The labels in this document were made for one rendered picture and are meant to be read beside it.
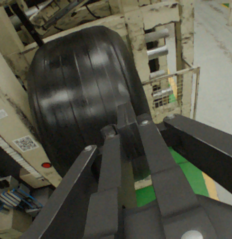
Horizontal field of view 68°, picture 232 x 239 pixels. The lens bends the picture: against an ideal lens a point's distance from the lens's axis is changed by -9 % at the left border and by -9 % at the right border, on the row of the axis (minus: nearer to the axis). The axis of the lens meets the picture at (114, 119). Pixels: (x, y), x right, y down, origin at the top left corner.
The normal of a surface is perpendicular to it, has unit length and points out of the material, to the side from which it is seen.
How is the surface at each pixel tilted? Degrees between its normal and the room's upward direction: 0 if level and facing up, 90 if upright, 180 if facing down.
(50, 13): 90
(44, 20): 90
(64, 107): 43
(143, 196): 0
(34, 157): 90
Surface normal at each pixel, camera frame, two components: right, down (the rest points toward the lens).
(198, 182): -0.23, -0.66
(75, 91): -0.06, -0.11
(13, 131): 0.21, 0.68
